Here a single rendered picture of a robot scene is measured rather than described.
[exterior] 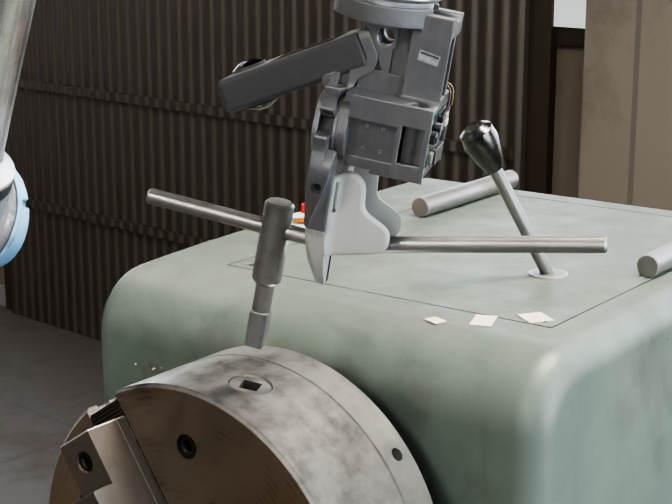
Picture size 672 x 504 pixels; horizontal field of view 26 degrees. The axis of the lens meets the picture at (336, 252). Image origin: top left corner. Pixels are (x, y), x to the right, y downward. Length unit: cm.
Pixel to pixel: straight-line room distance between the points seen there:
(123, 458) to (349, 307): 24
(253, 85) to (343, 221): 11
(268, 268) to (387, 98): 16
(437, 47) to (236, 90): 15
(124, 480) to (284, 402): 14
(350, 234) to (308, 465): 17
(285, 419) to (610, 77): 265
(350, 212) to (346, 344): 21
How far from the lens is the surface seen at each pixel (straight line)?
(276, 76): 102
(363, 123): 100
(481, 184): 167
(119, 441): 114
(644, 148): 362
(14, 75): 145
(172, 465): 113
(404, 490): 112
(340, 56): 100
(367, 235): 102
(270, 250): 106
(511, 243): 102
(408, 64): 99
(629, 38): 362
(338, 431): 110
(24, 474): 426
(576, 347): 116
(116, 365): 137
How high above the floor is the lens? 160
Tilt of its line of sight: 14 degrees down
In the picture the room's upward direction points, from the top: straight up
